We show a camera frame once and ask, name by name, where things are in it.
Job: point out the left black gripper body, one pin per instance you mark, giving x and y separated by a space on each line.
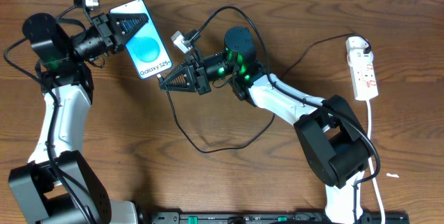
107 33

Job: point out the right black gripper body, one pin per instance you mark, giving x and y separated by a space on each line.
201 77

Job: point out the blue Galaxy smartphone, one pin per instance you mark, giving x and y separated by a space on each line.
146 48

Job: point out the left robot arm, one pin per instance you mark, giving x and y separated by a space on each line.
57 185

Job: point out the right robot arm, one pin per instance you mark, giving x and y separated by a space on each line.
333 142

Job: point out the white power strip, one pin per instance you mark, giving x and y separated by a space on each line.
360 60

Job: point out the small white paper scrap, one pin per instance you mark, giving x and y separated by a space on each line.
392 175

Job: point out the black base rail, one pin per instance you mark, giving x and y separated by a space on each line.
302 215

